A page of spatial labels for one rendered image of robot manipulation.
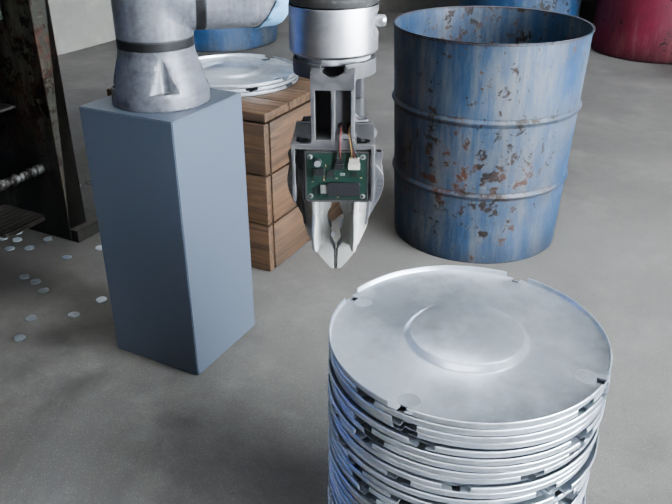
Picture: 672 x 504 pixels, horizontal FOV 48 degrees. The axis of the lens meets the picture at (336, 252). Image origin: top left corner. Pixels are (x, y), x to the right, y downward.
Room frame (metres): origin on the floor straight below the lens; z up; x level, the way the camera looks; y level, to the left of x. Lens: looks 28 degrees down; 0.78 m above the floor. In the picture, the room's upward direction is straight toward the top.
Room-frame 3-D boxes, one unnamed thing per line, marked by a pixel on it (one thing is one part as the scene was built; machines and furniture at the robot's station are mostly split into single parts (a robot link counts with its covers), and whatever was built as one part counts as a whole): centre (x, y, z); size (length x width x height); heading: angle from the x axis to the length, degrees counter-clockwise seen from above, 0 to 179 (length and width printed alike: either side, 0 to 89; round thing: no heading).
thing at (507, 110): (1.63, -0.33, 0.24); 0.42 x 0.42 x 0.48
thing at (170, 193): (1.16, 0.27, 0.23); 0.18 x 0.18 x 0.45; 63
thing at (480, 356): (0.65, -0.14, 0.34); 0.29 x 0.29 x 0.01
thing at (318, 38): (0.64, 0.00, 0.66); 0.08 x 0.08 x 0.05
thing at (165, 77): (1.16, 0.27, 0.50); 0.15 x 0.15 x 0.10
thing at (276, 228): (1.66, 0.23, 0.18); 0.40 x 0.38 x 0.35; 63
